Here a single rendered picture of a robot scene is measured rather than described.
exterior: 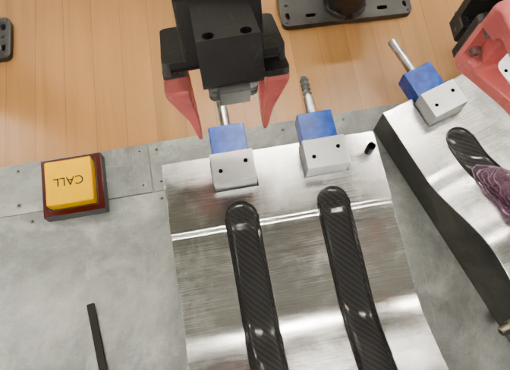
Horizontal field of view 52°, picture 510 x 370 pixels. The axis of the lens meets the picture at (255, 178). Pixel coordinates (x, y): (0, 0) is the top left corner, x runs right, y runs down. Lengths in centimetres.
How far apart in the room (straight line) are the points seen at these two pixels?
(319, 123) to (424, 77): 17
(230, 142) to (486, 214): 31
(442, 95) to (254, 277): 33
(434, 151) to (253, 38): 41
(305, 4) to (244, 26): 48
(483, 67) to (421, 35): 49
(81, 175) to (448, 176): 47
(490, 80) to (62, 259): 55
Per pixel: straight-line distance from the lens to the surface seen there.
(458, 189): 69
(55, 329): 71
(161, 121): 75
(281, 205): 60
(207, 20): 37
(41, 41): 86
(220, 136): 62
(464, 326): 72
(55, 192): 70
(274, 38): 45
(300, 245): 60
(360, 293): 61
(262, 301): 59
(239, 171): 58
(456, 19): 38
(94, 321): 69
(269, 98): 47
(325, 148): 60
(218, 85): 36
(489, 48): 36
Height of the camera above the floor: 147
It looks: 72 degrees down
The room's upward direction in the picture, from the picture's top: 3 degrees clockwise
